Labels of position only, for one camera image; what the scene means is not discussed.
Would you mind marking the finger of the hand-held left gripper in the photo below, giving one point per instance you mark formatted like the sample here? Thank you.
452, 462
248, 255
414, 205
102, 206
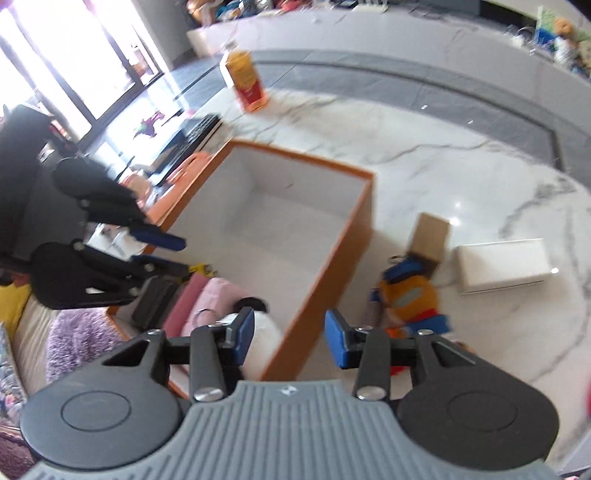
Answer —
152, 267
157, 237

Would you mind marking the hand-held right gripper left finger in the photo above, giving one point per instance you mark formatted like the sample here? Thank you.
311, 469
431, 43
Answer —
242, 337

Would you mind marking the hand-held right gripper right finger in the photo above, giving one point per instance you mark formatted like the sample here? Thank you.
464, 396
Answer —
337, 339

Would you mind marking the panda plush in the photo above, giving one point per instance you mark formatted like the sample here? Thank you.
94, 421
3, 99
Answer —
263, 337

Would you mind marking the pink pouch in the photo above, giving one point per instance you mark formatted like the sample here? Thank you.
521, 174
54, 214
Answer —
217, 290

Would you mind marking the blue and orange plush toy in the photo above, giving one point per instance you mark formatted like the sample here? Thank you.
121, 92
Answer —
408, 297

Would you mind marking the orange cardboard box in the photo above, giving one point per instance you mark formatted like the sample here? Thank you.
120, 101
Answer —
295, 221

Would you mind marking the black remote control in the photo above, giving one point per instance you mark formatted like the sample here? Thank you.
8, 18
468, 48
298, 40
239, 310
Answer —
189, 138

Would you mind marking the purple fluffy blanket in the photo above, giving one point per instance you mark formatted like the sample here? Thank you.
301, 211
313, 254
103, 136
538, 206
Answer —
78, 341

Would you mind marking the yellow cushion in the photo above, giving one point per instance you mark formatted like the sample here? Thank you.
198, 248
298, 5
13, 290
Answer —
14, 300

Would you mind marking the small brown box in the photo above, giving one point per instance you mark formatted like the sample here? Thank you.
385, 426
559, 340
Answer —
429, 240

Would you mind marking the beige sofa cushion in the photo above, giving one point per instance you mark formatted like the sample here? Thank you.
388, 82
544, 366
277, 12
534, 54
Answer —
32, 341

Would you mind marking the tea bottle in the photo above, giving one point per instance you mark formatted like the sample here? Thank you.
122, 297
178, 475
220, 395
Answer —
247, 81

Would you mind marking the white flat box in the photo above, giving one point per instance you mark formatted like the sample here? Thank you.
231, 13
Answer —
503, 265

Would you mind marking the patterned cushion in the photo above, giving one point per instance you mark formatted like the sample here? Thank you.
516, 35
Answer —
9, 392

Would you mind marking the marble tv console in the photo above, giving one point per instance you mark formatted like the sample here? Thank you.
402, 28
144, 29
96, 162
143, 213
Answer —
415, 41

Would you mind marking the teddy bear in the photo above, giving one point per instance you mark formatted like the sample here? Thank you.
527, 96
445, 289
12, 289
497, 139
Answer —
565, 25

